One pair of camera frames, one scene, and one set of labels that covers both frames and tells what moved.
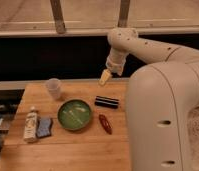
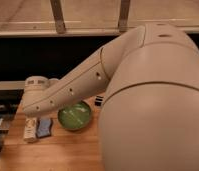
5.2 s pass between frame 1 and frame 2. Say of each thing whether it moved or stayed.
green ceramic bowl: stayed
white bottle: stayed
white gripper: moved
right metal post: stayed
